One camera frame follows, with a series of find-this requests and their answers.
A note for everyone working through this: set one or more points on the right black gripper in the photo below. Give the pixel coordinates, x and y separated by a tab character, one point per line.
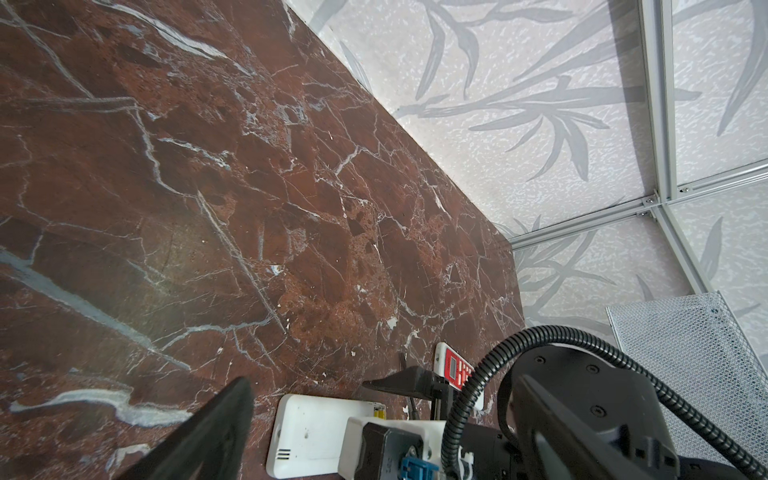
484	453

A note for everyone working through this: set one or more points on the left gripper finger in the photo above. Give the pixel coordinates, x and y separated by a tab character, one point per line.
209	445

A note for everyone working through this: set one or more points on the red handled screwdriver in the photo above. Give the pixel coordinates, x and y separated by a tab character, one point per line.
409	387

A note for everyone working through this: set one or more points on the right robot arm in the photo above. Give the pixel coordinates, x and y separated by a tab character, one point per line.
563	414

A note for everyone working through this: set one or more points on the red white remote control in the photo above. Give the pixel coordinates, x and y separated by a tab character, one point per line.
451	366

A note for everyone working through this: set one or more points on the white wire mesh basket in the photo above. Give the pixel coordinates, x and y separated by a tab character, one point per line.
695	345

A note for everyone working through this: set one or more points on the aluminium frame crossbar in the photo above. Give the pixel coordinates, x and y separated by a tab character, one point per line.
585	223

